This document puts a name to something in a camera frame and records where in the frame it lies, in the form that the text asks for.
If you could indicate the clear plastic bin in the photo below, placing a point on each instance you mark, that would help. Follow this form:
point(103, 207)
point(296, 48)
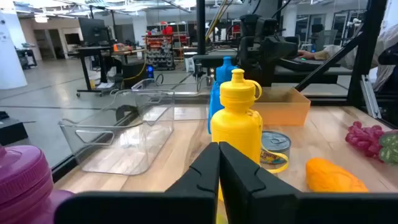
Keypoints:
point(174, 85)
point(124, 146)

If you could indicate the orange translucent bin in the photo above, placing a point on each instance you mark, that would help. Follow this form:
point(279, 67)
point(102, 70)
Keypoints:
point(283, 109)

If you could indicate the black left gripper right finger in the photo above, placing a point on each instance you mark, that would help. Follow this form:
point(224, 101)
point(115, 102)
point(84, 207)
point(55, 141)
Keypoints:
point(255, 202)

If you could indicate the person's hand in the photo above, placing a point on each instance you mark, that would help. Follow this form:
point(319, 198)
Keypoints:
point(306, 55)

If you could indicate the black vertical pole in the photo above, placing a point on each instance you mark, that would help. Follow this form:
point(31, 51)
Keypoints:
point(201, 28)

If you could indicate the blue lit device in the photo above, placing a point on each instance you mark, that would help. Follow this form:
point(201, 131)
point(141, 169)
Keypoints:
point(150, 71)

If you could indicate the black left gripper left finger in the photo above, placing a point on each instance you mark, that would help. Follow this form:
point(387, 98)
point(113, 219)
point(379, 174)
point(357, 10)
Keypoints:
point(186, 202)

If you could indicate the purple plastic bottle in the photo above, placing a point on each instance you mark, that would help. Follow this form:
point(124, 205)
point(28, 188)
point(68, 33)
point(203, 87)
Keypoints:
point(21, 186)

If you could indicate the black operator desk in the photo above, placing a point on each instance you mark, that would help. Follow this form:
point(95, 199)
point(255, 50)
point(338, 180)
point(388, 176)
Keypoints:
point(311, 73)

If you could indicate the black standing desk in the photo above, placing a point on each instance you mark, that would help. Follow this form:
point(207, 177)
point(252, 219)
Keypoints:
point(93, 49)

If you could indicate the red toy grapes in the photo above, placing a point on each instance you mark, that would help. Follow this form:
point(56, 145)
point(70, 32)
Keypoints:
point(363, 137)

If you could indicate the person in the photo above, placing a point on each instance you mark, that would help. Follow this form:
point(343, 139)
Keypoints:
point(385, 46)

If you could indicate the storage rack red bins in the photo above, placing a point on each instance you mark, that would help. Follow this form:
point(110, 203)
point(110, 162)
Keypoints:
point(159, 49)

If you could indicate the black monitor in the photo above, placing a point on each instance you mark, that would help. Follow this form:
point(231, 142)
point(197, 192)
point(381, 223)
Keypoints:
point(92, 31)

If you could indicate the yellow plastic bottle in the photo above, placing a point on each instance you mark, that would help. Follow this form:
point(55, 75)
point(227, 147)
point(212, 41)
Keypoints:
point(236, 124)

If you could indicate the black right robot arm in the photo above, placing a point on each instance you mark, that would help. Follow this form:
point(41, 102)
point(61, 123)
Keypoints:
point(258, 77)

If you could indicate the blue plastic bottle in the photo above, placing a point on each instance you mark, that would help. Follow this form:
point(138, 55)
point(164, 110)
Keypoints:
point(222, 71)

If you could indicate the labelled tuna can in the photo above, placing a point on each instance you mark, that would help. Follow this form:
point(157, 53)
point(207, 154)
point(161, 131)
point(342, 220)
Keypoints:
point(276, 143)

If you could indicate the black flat box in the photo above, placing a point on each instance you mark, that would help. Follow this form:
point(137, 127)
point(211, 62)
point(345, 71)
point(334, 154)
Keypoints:
point(12, 129)

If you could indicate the orange toy fruit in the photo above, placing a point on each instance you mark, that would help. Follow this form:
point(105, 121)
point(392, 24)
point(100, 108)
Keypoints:
point(332, 177)

